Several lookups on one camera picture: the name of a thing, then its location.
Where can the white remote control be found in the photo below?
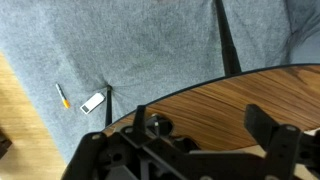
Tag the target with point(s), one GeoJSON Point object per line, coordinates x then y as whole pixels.
{"type": "Point", "coordinates": [93, 102]}

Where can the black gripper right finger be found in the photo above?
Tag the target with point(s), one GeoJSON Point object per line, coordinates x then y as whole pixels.
{"type": "Point", "coordinates": [263, 126]}

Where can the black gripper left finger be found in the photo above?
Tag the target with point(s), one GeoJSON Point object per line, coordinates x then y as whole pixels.
{"type": "Point", "coordinates": [140, 116]}

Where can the white marker orange cap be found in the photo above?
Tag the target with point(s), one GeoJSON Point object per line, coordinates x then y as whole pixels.
{"type": "Point", "coordinates": [62, 96]}

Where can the black table leg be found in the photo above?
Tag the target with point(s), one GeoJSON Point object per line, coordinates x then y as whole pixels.
{"type": "Point", "coordinates": [228, 43]}
{"type": "Point", "coordinates": [108, 106]}

